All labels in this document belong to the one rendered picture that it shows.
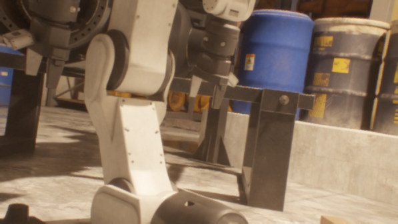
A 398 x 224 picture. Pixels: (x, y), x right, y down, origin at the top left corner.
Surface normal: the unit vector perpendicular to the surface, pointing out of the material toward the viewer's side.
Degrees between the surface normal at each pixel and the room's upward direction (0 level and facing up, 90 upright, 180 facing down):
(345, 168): 90
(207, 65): 90
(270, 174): 90
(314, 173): 90
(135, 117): 60
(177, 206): 41
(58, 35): 102
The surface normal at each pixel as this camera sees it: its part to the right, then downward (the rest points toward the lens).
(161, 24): 0.58, 0.29
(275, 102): -0.04, 0.03
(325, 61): -0.65, -0.06
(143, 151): 0.59, -0.40
